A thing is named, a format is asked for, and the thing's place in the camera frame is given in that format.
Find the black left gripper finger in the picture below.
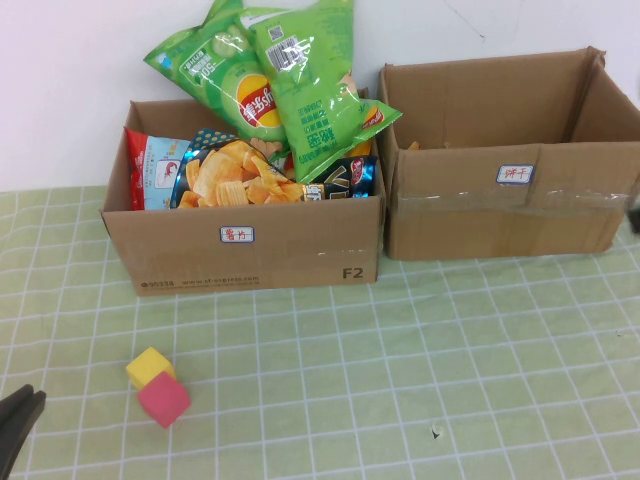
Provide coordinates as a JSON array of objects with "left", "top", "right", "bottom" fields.
[
  {"left": 0, "top": 383, "right": 35, "bottom": 430},
  {"left": 0, "top": 391, "right": 48, "bottom": 456}
]

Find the red and blue shrimp snack bag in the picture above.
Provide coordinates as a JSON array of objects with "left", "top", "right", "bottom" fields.
[{"left": 123, "top": 127, "right": 194, "bottom": 211}]

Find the yellow foam cube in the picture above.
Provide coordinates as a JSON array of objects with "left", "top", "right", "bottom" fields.
[{"left": 124, "top": 347, "right": 176, "bottom": 390}]

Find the pink foam cube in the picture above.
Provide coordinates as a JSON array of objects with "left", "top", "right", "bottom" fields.
[{"left": 136, "top": 370, "right": 192, "bottom": 430}]

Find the cardboard box with taped flap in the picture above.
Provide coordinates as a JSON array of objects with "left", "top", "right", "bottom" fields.
[{"left": 377, "top": 45, "right": 640, "bottom": 261}]

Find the green checkered tablecloth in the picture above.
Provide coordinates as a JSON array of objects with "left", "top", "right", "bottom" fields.
[{"left": 0, "top": 185, "right": 640, "bottom": 480}]

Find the dark bag with ridged chips picture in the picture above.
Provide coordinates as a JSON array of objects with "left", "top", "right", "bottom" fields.
[{"left": 170, "top": 128, "right": 380, "bottom": 211}]

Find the cardboard box printed F2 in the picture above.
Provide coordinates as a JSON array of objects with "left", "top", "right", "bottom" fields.
[{"left": 99, "top": 88, "right": 387, "bottom": 297}]

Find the green chips bag showing barcode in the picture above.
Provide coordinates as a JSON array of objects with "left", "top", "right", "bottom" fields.
[{"left": 239, "top": 0, "right": 404, "bottom": 184}]

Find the green chips bag showing logo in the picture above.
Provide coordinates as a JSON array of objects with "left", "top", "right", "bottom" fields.
[{"left": 143, "top": 0, "right": 292, "bottom": 151}]

